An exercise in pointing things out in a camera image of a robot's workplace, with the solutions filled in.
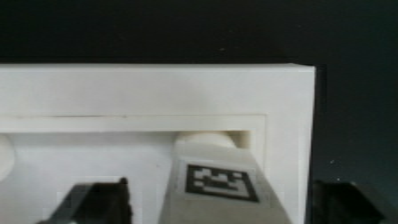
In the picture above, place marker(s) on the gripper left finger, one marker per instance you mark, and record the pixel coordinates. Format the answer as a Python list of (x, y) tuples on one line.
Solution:
[(95, 205)]

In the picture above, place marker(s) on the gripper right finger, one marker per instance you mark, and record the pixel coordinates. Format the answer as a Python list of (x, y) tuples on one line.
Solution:
[(347, 204)]

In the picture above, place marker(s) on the white square table top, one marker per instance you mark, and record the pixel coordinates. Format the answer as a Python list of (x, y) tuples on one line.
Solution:
[(66, 151)]

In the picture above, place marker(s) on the white U-shaped obstacle fence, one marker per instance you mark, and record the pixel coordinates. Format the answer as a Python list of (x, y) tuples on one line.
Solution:
[(77, 91)]

